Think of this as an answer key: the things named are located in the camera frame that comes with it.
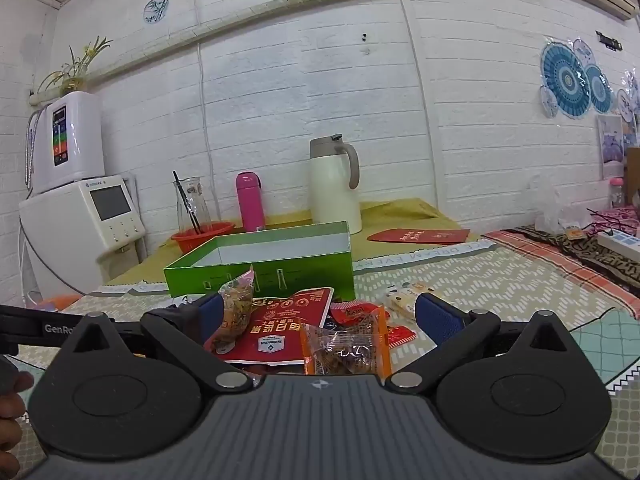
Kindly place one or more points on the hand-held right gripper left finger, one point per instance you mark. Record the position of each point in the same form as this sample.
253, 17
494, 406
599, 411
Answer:
214, 317

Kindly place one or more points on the orange plastic object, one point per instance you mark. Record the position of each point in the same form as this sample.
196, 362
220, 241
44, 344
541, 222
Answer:
57, 302

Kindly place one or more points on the olive yellow cloth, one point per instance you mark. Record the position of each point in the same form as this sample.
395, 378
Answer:
400, 212

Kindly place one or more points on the small blue paper fan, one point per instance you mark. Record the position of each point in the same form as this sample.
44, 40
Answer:
599, 89

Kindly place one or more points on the plaid blanket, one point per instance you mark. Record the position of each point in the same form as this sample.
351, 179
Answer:
550, 260

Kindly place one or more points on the brown cardboard box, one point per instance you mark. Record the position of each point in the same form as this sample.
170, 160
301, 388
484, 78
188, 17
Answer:
634, 175

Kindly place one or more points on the pink water bottle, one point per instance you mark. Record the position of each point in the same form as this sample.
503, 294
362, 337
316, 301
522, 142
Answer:
250, 205

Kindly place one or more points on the large red snack pouch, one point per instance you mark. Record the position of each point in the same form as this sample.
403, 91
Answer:
280, 332

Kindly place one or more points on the white yellow snack packet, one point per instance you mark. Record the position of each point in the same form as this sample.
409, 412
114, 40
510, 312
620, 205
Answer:
400, 301

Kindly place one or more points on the clear plastic bag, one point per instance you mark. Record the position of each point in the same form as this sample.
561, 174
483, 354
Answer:
555, 220

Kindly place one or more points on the clear nut packet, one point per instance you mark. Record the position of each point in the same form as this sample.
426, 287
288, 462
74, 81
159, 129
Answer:
235, 310

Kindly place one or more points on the black wall ornament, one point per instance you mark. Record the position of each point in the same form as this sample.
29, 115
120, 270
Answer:
609, 41

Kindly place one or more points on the wrapped wall pipe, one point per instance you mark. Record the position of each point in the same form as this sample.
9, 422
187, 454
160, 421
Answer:
300, 3

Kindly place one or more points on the white water purifier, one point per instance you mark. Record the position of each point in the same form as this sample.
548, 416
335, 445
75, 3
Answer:
80, 150

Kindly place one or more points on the black stirring stick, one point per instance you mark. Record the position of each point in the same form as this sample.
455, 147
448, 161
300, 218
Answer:
182, 192

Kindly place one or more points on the orange clear snack packet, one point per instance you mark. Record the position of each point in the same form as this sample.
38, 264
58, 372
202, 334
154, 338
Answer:
345, 350

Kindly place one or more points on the leopard print cloth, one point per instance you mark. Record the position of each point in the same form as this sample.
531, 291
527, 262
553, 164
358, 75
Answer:
600, 266

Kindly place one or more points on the person's left hand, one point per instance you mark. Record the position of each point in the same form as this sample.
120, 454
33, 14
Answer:
9, 420

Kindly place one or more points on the red plastic bowl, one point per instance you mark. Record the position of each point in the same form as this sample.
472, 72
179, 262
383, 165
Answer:
187, 243

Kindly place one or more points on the cream thermos jug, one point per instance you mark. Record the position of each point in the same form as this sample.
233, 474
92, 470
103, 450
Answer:
335, 195

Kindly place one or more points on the green cardboard box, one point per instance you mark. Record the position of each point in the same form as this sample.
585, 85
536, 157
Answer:
300, 270

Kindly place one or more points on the potted green plant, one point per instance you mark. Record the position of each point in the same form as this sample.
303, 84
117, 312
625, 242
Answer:
75, 80

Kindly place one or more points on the pink black floral cloth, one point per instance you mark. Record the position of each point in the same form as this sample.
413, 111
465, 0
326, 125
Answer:
620, 220

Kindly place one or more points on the large blue paper fan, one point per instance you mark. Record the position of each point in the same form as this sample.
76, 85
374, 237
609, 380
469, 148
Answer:
566, 80

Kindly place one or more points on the white paper fan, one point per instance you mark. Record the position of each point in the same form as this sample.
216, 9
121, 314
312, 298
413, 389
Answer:
548, 101
583, 52
626, 105

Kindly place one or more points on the wall poster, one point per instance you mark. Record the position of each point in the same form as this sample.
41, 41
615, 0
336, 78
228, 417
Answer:
611, 145

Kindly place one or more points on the small orange white packet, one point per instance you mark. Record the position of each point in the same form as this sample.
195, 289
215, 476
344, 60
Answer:
573, 233

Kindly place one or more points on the small red snack packet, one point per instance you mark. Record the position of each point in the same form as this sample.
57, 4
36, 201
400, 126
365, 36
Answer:
350, 314
401, 335

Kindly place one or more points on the white power strip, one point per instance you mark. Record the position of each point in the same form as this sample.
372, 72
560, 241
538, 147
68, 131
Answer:
620, 245

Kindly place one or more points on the round bamboo wall decoration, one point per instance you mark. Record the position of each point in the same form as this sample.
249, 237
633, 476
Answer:
156, 11

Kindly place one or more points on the white appliance with screen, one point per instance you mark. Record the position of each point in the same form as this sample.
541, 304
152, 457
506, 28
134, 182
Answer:
55, 235

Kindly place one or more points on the red envelope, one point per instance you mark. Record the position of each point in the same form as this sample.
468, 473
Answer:
420, 236

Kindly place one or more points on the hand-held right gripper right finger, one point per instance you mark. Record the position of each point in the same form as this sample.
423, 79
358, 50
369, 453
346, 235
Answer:
440, 317

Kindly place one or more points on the pink-capped bottle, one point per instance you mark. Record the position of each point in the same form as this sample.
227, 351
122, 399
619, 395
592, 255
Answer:
618, 192

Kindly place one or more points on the glass carafe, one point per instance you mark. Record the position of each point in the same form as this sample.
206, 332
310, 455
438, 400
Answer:
199, 202

